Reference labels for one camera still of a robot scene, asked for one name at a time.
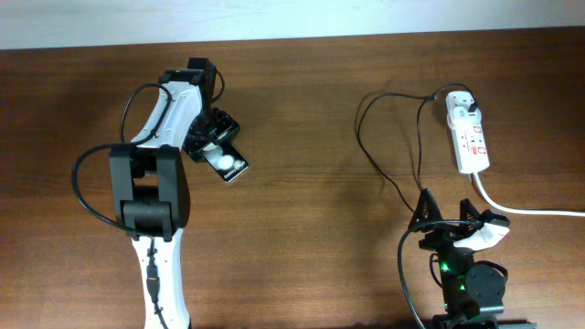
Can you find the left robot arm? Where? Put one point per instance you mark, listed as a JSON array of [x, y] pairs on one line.
[[150, 191]]

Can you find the white usb charger adapter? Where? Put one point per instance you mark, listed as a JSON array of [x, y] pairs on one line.
[[462, 109]]

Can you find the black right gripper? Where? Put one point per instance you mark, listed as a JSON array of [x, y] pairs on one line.
[[445, 233]]

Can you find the white power strip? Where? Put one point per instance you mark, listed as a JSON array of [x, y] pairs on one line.
[[470, 149]]

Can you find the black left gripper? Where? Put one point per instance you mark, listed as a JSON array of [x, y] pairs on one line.
[[228, 128]]

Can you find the black smartphone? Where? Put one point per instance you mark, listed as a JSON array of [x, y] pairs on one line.
[[226, 160]]

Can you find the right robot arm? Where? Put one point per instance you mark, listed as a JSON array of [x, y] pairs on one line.
[[473, 290]]

